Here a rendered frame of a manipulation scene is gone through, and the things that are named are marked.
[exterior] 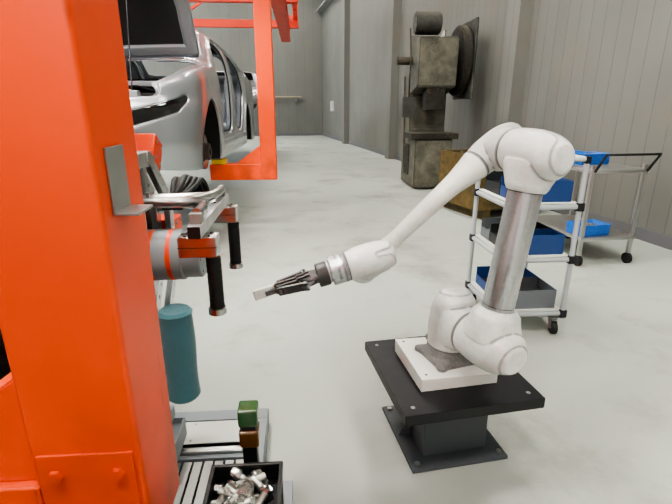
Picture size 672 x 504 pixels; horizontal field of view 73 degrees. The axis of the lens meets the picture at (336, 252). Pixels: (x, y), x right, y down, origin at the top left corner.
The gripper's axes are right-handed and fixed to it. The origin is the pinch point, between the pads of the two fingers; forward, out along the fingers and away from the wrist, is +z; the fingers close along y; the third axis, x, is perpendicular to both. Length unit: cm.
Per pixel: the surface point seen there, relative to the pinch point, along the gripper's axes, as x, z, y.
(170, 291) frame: -5.4, 29.3, -11.4
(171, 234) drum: -26.5, 17.3, 7.4
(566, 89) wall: 23, -366, -390
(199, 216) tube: -32.0, 5.5, 24.2
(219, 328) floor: 60, 46, -120
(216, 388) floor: 61, 42, -58
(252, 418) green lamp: 5, 5, 51
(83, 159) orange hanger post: -51, 8, 68
